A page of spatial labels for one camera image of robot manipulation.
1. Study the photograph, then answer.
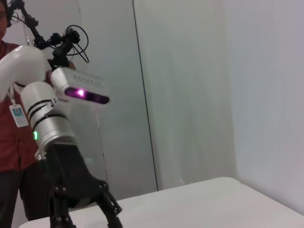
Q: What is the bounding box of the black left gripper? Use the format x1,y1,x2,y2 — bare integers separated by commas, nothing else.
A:
39,142,124,228

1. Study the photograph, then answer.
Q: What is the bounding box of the person in red shirt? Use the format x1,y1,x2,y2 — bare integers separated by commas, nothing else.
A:
0,0,52,223

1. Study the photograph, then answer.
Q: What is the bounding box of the white id badge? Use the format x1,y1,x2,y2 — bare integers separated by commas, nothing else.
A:
9,99,29,128

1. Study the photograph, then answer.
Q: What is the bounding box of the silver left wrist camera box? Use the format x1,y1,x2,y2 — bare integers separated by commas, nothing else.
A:
50,66,112,112

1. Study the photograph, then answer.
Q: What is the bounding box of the black articulated rig with cables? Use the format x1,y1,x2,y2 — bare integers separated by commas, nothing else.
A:
6,0,90,70

